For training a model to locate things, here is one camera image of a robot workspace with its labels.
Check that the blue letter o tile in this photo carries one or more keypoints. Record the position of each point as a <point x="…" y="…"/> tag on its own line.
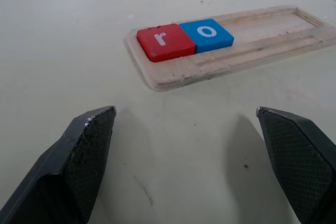
<point x="207" y="33"/>

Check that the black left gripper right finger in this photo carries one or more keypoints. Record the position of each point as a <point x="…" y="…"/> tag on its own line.
<point x="299" y="161"/>

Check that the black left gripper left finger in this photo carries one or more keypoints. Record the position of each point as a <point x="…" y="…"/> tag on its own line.
<point x="65" y="166"/>

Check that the red letter r tile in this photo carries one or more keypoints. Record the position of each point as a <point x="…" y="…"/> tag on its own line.
<point x="165" y="41"/>

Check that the wooden letter tray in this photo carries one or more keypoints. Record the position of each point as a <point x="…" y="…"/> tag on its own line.
<point x="262" y="43"/>

